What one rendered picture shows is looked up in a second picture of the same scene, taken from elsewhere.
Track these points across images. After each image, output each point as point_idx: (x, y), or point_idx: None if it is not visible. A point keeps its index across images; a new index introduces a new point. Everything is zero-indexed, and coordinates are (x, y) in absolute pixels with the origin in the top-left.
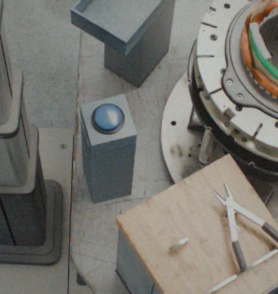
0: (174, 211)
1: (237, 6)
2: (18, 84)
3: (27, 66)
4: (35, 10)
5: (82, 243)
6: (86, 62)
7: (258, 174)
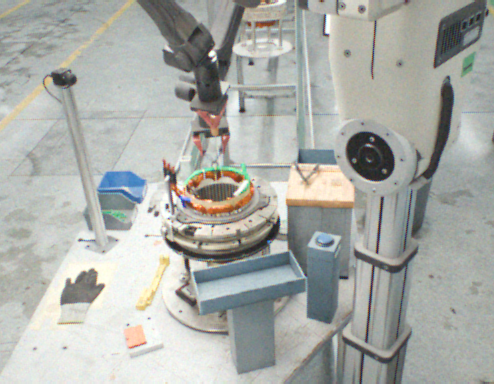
0: (327, 193)
1: (222, 226)
2: (350, 325)
3: None
4: None
5: None
6: (283, 374)
7: None
